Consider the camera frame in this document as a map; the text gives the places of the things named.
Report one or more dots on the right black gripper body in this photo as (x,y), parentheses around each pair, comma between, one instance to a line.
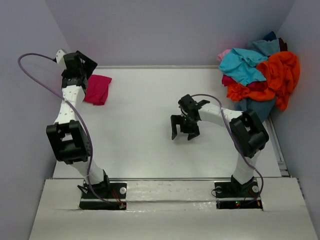
(185,122)

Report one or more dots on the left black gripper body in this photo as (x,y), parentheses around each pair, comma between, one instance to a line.
(88,64)

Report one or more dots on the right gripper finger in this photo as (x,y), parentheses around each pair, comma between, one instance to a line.
(176,120)
(195,132)

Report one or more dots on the magenta t-shirt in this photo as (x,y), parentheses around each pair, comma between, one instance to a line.
(97,90)

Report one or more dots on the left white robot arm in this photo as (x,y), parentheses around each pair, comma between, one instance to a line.
(68,135)

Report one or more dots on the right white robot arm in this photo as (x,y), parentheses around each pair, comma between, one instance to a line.
(246,131)

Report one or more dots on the pink t-shirt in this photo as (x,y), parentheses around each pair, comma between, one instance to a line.
(220,56)

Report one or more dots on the slate blue t-shirt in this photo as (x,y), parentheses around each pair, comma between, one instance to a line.
(261,108)

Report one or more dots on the cyan t-shirt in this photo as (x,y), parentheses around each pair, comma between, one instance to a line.
(241,65)

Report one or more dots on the red t-shirt in pile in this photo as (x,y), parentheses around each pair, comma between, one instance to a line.
(258,86)

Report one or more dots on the orange t-shirt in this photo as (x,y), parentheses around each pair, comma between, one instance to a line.
(282,73)

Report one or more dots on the grey-blue t-shirt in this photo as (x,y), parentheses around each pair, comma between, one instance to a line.
(266,48)

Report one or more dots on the dark blue t-shirt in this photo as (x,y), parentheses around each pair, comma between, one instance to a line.
(271,36)

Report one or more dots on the maroon t-shirt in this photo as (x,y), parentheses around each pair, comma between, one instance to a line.
(283,46)

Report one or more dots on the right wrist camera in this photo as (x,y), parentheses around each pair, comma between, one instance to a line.
(188,105)

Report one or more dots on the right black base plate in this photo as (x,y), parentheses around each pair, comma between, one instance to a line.
(238,198)

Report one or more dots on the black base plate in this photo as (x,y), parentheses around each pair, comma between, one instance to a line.
(113,200)
(238,198)

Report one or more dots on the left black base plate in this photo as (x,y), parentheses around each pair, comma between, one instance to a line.
(113,200)

